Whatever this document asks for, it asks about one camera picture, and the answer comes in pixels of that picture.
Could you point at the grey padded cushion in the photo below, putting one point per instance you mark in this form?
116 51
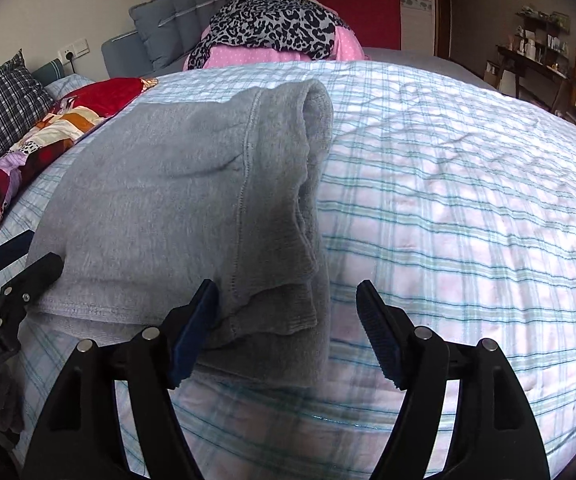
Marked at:
167 25

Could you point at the small shelf with bottles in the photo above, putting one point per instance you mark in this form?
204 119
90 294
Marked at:
538 30

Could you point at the green striped pillow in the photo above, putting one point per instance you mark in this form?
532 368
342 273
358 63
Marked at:
50 71

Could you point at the red wall panel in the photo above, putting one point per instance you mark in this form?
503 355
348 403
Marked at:
368 0

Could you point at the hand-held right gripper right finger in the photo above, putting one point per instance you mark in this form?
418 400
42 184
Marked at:
378 325

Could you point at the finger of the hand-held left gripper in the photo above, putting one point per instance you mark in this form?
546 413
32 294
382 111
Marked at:
10 250
32 280

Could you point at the pink polka dot cloth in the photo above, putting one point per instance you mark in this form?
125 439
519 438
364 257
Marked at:
248 56

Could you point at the leopard print cloth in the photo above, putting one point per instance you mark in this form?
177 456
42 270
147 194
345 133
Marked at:
278 20

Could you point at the dark plaid pillow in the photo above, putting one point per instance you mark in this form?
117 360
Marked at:
2 100

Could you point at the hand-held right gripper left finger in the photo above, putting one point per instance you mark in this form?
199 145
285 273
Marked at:
195 325

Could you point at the plaid bed blanket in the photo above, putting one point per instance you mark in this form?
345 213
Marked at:
443 210

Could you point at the dark wooden desk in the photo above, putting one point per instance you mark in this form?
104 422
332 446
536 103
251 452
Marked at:
528 62

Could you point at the red patterned blanket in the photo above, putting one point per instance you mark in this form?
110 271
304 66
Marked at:
97 92

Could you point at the person's left hand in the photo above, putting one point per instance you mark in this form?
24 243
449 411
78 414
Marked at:
7 400

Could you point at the white door with stickers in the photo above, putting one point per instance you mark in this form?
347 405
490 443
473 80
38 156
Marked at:
418 25

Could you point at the wall socket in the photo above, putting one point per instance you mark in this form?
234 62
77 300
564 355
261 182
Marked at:
73 49

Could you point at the grey sweatshirt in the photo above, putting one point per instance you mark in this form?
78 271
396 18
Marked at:
167 185

